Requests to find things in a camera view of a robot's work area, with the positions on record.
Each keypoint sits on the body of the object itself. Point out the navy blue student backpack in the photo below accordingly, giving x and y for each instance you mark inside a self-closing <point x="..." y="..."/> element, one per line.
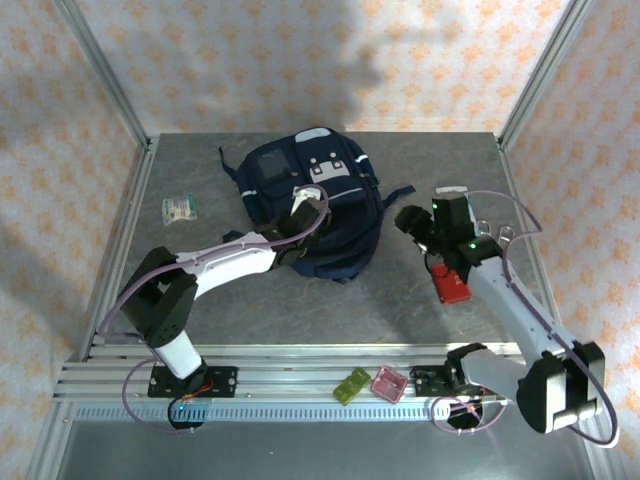
<point x="330" y="175"/>

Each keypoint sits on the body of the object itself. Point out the red case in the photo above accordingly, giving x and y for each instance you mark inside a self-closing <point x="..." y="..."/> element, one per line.
<point x="452" y="287"/>

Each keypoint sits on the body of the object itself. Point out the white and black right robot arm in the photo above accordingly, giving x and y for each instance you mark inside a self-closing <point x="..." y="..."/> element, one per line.
<point x="510" y="305"/>

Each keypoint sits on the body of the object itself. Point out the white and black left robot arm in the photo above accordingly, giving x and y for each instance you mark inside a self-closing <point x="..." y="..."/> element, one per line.
<point x="235" y="257"/>

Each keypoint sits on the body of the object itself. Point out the green tissue packet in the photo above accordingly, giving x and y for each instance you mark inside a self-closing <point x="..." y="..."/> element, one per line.
<point x="178" y="209"/>

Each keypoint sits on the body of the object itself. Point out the green plastic pill box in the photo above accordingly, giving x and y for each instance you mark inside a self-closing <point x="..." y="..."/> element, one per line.
<point x="351" y="385"/>

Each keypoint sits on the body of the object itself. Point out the pink plastic pill box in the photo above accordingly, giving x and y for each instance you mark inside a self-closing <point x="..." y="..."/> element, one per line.
<point x="389" y="384"/>

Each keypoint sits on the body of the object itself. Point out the grey metal shelf panel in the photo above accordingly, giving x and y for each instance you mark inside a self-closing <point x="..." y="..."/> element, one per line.
<point x="320" y="452"/>

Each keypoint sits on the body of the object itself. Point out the aluminium side rail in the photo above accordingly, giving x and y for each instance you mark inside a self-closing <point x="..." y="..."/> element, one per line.
<point x="120" y="260"/>
<point x="532" y="260"/>

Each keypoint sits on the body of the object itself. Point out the aluminium front rail beam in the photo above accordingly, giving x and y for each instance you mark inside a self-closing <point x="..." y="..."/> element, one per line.
<point x="300" y="370"/>

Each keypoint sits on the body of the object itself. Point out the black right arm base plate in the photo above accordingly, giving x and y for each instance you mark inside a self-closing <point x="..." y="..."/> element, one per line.
<point x="422" y="382"/>

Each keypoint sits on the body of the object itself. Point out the aluminium frame post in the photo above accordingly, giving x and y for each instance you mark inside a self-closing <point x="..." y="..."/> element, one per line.
<point x="107" y="80"/>
<point x="537" y="80"/>

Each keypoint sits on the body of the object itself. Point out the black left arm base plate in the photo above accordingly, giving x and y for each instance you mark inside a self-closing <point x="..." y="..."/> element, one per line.
<point x="225" y="380"/>

